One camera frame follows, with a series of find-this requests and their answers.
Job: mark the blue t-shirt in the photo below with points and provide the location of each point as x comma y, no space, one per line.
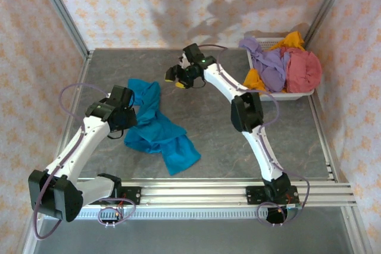
154,135

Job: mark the purple t-shirt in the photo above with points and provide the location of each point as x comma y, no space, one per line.
271,69

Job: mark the orange t-shirt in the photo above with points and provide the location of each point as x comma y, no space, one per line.
293,41

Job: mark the white plastic basket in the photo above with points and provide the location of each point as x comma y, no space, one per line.
294,97

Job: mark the aluminium mounting beam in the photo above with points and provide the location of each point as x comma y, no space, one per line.
193,194

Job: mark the pink t-shirt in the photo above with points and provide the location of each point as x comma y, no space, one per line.
303,69

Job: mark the small green circuit board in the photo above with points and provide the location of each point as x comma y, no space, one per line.
294,206

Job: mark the aluminium table side rail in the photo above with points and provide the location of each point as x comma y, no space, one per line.
326,144
85,69

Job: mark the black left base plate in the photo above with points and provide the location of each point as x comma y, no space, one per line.
132,193

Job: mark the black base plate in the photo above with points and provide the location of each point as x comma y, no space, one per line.
253,194
132,193

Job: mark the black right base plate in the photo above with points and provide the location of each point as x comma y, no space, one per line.
253,194

